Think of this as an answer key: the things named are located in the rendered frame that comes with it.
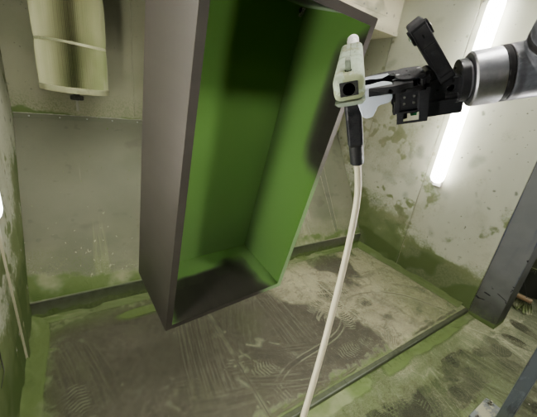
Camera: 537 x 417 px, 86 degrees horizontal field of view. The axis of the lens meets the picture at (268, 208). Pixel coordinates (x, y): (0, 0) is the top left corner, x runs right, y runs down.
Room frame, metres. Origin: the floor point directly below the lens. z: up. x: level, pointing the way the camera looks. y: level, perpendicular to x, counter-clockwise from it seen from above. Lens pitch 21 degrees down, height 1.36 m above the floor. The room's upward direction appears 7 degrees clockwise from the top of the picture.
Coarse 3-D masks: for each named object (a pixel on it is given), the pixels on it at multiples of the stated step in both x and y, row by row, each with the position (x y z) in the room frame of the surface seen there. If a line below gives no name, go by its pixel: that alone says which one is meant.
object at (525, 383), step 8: (536, 352) 1.01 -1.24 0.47; (536, 360) 1.00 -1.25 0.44; (528, 368) 1.01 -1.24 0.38; (536, 368) 0.99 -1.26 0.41; (520, 376) 1.02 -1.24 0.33; (528, 376) 1.00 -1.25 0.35; (536, 376) 0.98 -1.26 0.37; (520, 384) 1.01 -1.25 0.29; (528, 384) 0.99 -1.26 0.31; (512, 392) 1.01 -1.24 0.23; (520, 392) 1.00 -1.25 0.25; (528, 392) 0.98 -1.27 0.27; (512, 400) 1.00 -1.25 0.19; (520, 400) 0.98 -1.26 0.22; (504, 408) 1.01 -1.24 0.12; (512, 408) 0.99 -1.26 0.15; (496, 416) 1.02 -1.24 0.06; (504, 416) 1.00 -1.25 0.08; (512, 416) 0.98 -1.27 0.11
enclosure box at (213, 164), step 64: (192, 0) 0.73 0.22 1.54; (256, 0) 1.20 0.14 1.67; (320, 0) 0.92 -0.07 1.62; (192, 64) 0.73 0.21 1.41; (256, 64) 1.26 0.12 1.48; (320, 64) 1.25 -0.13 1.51; (192, 128) 0.76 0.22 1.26; (256, 128) 1.35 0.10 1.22; (320, 128) 1.20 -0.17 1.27; (192, 192) 1.22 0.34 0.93; (256, 192) 1.47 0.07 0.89; (192, 256) 1.31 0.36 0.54; (256, 256) 1.44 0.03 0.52
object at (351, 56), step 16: (352, 48) 0.69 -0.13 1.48; (352, 64) 0.55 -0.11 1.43; (336, 80) 0.49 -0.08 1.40; (352, 80) 0.48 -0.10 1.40; (336, 96) 0.50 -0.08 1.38; (352, 96) 0.49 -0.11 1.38; (352, 112) 0.60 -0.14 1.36; (352, 128) 0.61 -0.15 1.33; (352, 144) 0.62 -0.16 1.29; (352, 160) 0.63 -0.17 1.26
